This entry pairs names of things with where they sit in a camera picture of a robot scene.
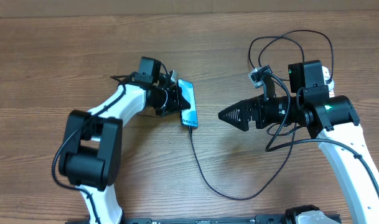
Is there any black smartphone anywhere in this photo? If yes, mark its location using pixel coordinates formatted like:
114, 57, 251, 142
177, 79, 199, 128

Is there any black USB charging cable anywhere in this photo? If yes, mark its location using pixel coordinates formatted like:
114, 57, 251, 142
187, 29, 335, 201

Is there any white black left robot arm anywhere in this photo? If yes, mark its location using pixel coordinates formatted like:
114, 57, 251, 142
51, 57, 198, 223

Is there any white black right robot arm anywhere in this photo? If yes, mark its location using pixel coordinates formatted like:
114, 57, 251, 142
218, 60, 379, 223

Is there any white power strip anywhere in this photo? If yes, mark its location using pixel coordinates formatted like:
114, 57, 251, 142
322, 66, 335, 98

